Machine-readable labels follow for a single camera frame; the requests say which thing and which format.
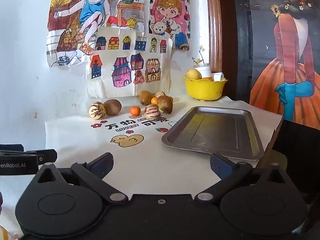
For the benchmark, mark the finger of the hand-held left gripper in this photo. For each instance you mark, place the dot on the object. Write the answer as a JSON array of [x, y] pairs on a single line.
[[11, 147], [47, 156]]

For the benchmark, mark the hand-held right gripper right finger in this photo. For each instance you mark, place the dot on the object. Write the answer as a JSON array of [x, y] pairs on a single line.
[[220, 165]]

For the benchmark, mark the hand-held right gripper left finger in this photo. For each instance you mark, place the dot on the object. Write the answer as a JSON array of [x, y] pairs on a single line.
[[105, 166]]

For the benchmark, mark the metal tray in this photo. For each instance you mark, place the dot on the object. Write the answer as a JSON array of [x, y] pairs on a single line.
[[212, 130]]

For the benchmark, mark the dotted stripe pepino melon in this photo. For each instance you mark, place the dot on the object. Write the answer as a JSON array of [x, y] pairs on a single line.
[[96, 110]]

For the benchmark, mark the large brown kiwi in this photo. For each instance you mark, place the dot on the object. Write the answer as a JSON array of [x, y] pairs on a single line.
[[113, 107]]

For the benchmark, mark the deep orange tangerine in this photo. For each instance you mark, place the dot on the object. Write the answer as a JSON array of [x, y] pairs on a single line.
[[135, 110]]

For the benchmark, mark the dark purple striped pepino melon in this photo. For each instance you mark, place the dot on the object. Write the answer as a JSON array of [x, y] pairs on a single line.
[[152, 112]]

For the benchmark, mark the light orange tangerine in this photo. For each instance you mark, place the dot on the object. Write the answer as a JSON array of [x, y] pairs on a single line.
[[154, 101]]

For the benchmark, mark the pale pepino melon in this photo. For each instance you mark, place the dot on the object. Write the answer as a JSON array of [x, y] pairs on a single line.
[[160, 94]]

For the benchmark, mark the yellow plastic bowl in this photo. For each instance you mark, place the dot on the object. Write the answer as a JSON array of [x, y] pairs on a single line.
[[203, 90]]

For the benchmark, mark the white paper roll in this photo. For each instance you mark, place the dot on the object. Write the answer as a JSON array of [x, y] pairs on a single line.
[[217, 76]]

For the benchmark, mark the yellow pear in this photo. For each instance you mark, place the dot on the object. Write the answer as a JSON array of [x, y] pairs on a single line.
[[193, 74]]

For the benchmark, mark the white jar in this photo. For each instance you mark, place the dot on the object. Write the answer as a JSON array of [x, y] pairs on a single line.
[[203, 70]]

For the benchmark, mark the yellow flower sprig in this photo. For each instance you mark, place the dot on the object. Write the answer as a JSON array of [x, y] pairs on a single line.
[[198, 61]]

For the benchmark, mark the colourful houses drawing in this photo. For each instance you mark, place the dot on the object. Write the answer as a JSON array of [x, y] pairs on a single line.
[[120, 55]]

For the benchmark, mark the boy with fan drawing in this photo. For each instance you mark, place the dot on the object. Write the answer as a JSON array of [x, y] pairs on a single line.
[[75, 30]]

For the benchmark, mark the girl with teddy bear drawing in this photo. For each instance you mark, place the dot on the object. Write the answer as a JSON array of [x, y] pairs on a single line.
[[170, 10]]

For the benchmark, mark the orange dress figure wall poster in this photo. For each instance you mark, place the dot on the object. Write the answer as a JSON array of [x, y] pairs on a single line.
[[287, 55]]

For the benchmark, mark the brown wooden door frame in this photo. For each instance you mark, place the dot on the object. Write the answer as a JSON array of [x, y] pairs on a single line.
[[215, 30]]

